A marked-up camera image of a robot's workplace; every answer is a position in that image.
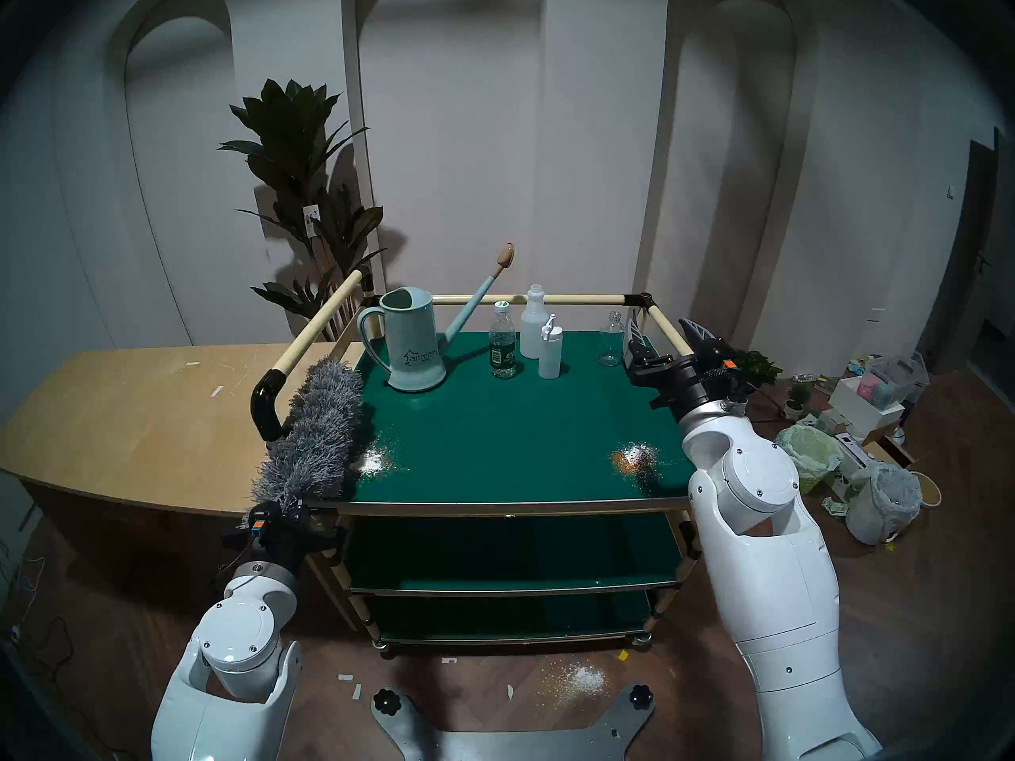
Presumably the white nozzle cap squeeze bottle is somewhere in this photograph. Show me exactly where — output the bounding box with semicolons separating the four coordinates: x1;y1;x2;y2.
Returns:
538;314;564;380

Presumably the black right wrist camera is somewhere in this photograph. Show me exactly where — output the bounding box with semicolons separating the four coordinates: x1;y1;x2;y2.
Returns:
706;339;756;392

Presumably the green shelf cart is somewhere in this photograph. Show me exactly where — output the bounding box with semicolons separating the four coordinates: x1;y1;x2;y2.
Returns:
251;268;766;657

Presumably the orange and white powder pile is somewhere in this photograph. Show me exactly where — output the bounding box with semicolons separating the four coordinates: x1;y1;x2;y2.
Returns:
611;442;661;479

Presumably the tall dark leafy plant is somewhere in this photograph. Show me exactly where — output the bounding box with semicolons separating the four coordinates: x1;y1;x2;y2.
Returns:
218;79;387;340

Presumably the black floor cable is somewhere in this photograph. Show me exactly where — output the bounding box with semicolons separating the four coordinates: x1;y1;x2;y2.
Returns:
0;557;76;689

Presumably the dark door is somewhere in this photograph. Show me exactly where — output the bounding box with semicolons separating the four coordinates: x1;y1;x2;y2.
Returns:
920;129;1015;411

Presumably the green label water bottle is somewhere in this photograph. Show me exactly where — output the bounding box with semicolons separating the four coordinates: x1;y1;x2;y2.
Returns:
489;300;517;380

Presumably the small bushy green plant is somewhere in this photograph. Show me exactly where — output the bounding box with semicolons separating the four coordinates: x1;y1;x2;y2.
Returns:
733;349;782;388

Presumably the bin with green bag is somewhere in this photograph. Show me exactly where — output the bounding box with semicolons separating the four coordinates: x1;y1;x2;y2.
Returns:
776;425;843;495

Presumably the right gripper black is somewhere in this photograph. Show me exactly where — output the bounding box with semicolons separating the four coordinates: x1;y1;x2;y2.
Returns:
625;317;722;411

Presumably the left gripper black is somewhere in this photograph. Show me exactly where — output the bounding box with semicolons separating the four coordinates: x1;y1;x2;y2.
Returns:
252;507;346;568

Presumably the light blue watering can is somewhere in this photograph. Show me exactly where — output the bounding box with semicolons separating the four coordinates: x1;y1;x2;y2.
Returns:
357;243;516;393

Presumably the grey fluffy duster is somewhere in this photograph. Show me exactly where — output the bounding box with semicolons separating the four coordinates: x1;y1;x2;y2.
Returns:
242;357;367;514

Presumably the white cardboard box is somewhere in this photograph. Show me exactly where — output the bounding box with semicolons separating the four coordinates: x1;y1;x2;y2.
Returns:
829;377;905;439

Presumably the grey metal robot base plate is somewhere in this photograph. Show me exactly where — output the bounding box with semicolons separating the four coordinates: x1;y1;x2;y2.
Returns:
371;686;656;761

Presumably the white opaque plastic bottle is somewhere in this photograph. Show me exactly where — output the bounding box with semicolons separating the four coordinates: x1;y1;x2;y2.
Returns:
519;284;550;360

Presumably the flat white box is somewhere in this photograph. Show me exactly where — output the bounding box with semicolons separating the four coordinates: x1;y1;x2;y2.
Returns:
825;433;873;483

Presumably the curved wooden side table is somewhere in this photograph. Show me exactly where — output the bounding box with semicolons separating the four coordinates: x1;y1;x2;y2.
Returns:
0;342;366;522

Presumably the bin with clear bag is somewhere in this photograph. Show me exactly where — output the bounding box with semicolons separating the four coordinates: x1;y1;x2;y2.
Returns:
845;461;923;548

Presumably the spilled powder patch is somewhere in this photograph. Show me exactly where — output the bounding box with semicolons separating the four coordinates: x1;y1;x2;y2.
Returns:
547;660;611;701

